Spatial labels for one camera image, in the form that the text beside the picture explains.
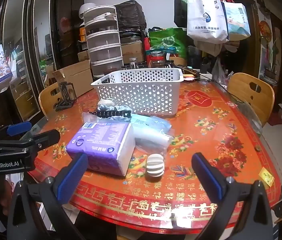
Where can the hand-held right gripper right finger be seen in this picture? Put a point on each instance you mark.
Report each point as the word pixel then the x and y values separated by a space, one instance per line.
pixel 207 176

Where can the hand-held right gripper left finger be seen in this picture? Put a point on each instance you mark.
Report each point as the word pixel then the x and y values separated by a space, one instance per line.
pixel 74 177

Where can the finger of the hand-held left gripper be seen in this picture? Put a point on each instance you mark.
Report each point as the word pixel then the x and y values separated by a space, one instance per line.
pixel 45 140
pixel 18 128

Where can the purple tissue pack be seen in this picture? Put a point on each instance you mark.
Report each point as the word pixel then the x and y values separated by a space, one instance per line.
pixel 98 142

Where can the white ribbed round sponge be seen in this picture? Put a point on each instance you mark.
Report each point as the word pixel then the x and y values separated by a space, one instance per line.
pixel 154 165

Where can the clear bag with white roll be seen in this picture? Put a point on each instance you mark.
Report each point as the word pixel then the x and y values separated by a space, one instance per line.
pixel 148 138

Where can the blue face mask pack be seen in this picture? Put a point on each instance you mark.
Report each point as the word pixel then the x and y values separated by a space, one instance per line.
pixel 156 123

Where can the white perforated plastic basket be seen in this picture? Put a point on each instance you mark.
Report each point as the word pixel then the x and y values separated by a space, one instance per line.
pixel 141 92

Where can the wooden chair with square cutout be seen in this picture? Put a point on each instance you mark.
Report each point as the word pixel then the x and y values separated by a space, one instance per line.
pixel 46 102

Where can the red printed tablecloth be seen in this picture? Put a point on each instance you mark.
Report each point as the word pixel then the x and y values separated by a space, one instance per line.
pixel 206 130

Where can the black metal stand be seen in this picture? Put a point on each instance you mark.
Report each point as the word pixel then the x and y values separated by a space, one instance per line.
pixel 64 97

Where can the yellow sticker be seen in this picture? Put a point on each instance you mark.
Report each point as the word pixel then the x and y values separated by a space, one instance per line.
pixel 266 176

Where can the open cardboard box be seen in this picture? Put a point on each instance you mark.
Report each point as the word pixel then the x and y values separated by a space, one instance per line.
pixel 74 76

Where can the black binder clip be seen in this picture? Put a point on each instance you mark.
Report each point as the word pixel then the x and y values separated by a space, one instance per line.
pixel 113 113

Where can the wooden chair with round holes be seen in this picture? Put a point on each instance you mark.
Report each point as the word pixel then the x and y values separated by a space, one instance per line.
pixel 243 90

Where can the dark wooden mirrored cabinet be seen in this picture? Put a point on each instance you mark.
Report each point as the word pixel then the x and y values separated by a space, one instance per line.
pixel 63 30

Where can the stacked clear container tower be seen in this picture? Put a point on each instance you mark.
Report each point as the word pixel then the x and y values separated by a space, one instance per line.
pixel 103 40

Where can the small dark labelled jar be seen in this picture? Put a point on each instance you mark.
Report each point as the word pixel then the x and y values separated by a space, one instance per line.
pixel 132 63

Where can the closed cardboard box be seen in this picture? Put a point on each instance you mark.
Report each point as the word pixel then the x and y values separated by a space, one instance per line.
pixel 132 51

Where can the glass jar with red lid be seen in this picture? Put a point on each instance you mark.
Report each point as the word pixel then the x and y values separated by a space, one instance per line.
pixel 156 60

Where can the green shopping bag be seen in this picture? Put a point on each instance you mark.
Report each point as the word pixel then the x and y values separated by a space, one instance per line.
pixel 167 42

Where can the black plastic bag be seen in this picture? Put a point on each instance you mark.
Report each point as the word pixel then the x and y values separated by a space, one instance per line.
pixel 129 15

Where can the white tote bag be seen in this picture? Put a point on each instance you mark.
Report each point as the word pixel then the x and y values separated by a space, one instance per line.
pixel 206 20

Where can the blue illustrated tote bag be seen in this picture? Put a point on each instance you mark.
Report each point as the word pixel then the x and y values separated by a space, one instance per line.
pixel 238 22

